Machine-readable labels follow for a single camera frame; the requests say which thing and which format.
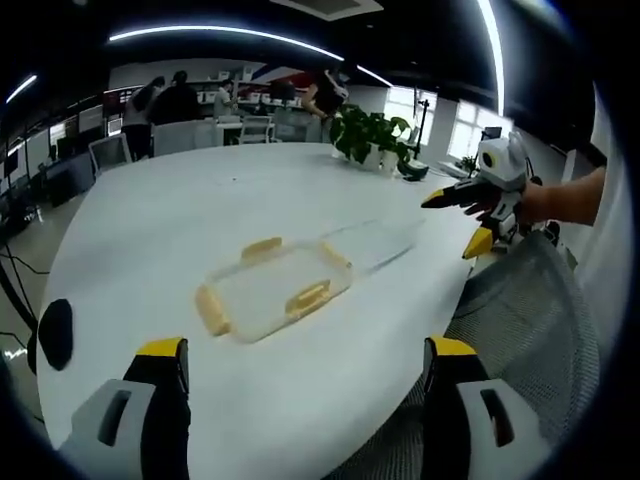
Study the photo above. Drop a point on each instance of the green potted plant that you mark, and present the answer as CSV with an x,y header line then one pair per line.
x,y
367,132

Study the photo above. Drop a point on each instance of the clear plastic container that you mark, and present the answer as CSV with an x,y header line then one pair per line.
x,y
370,245

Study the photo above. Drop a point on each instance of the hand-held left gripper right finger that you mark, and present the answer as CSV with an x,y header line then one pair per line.
x,y
480,420

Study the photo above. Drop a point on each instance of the white office chair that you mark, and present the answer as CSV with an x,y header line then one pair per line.
x,y
185,136
110,152
257,129

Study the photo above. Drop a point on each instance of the person's white shirt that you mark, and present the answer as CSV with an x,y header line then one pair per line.
x,y
607,210

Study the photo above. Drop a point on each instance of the dark green object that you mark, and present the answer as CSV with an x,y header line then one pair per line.
x,y
413,170

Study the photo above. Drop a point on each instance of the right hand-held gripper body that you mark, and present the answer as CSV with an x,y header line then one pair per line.
x,y
502,162

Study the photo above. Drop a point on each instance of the person's right hand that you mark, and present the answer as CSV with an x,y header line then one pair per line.
x,y
535,205

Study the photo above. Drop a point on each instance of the black round object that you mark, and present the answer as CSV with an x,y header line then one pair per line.
x,y
57,334

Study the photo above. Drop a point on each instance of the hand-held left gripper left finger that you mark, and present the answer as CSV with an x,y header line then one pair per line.
x,y
125,415

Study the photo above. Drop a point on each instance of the grey mesh chair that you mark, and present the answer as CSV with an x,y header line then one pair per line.
x,y
530,320

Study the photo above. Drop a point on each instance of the clear lid with yellow buckles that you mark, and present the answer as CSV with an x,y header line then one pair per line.
x,y
265,295

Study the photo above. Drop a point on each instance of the black tripod stand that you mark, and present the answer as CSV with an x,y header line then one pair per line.
x,y
423,125

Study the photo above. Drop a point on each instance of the ceiling light strip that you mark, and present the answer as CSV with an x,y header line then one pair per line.
x,y
225,31
21,89
495,55
374,75

